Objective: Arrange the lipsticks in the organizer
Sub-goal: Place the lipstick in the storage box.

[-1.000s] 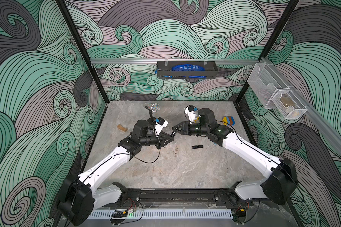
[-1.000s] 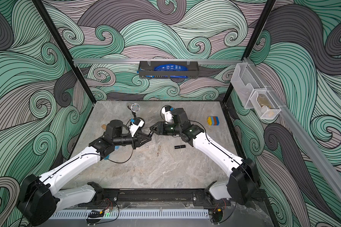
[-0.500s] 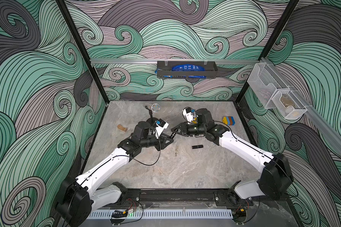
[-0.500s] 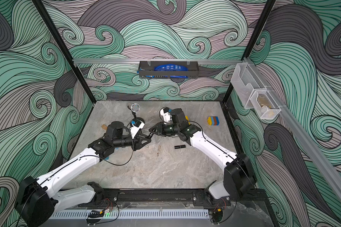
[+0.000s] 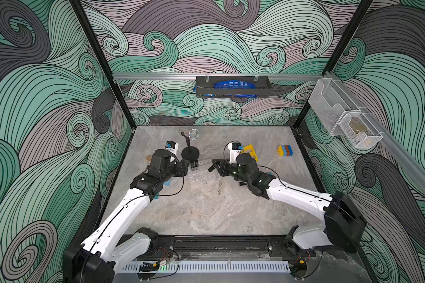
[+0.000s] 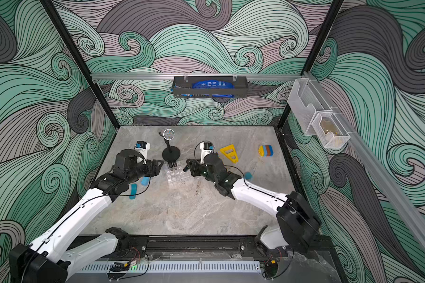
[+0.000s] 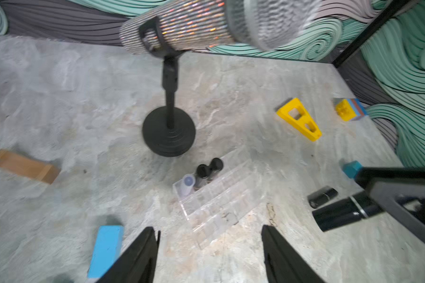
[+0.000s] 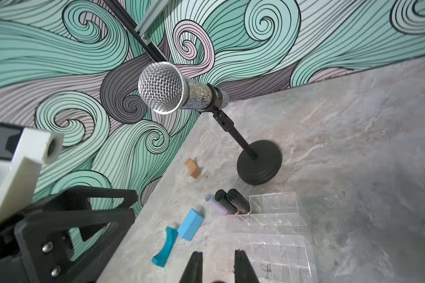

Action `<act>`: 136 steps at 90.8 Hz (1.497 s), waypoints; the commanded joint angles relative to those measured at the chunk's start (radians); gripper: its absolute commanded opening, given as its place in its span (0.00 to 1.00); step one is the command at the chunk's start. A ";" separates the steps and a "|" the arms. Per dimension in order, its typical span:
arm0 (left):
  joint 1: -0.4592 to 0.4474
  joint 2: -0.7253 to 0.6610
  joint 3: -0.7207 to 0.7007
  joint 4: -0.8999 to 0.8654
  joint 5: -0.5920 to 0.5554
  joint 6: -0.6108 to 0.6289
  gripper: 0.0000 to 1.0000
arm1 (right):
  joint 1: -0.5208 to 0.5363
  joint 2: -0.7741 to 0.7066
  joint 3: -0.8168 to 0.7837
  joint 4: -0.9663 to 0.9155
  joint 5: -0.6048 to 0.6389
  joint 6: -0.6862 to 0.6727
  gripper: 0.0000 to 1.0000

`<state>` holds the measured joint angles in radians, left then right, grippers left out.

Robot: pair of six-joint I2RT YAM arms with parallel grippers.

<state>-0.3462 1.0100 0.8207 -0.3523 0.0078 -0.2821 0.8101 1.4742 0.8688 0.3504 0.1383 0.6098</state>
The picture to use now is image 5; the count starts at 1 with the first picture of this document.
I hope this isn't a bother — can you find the clear acrylic lipstick organizer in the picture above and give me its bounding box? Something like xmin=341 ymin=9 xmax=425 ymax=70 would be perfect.
xmin=187 ymin=160 xmax=219 ymax=186

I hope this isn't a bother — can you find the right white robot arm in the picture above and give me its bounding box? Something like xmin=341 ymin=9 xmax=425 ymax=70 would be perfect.
xmin=209 ymin=153 xmax=367 ymax=254

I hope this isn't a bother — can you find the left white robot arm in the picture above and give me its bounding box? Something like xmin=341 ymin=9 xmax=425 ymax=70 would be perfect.
xmin=62 ymin=147 xmax=189 ymax=283

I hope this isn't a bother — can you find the yellow triangle toy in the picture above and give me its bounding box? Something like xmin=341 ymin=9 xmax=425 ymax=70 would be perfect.
xmin=242 ymin=145 xmax=259 ymax=162

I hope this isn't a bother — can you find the multicolour block stack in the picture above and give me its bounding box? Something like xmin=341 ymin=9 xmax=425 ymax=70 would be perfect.
xmin=277 ymin=145 xmax=293 ymax=157

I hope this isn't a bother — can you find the blue item in tray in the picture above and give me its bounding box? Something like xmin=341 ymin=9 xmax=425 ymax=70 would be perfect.
xmin=214 ymin=80 xmax=256 ymax=89

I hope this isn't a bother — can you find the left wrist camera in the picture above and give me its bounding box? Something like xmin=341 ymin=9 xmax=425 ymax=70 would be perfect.
xmin=165 ymin=141 xmax=179 ymax=155

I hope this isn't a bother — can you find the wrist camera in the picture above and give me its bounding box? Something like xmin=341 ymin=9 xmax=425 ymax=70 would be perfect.
xmin=228 ymin=141 xmax=243 ymax=164
xmin=165 ymin=141 xmax=179 ymax=155

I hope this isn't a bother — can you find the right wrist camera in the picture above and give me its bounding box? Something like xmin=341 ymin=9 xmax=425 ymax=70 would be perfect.
xmin=228 ymin=141 xmax=243 ymax=164

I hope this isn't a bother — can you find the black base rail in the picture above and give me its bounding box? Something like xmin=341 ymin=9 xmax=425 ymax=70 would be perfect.
xmin=136 ymin=235 xmax=358 ymax=262

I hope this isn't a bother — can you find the black wall tray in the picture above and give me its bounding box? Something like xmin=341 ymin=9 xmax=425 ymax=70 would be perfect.
xmin=193 ymin=75 xmax=272 ymax=99

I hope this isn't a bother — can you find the white slotted cable duct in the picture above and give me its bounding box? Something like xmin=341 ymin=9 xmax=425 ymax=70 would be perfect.
xmin=122 ymin=260 xmax=291 ymax=274

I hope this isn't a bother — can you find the aluminium rail back wall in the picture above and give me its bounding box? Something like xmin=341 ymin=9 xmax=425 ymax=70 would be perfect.
xmin=112 ymin=72 xmax=323 ymax=81

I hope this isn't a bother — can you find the aluminium rail wall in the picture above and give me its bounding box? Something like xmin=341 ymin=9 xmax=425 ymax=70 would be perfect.
xmin=323 ymin=72 xmax=425 ymax=194
xmin=112 ymin=72 xmax=323 ymax=81

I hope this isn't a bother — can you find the clear wall bin large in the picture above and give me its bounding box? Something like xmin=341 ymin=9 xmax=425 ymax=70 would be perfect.
xmin=308 ymin=78 xmax=356 ymax=136

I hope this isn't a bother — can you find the clear wall bin small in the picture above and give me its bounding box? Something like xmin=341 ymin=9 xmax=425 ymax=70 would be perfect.
xmin=338 ymin=111 xmax=383 ymax=150

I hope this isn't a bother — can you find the aluminium rail right wall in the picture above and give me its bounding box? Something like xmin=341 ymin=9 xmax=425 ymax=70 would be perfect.
xmin=323 ymin=72 xmax=425 ymax=194

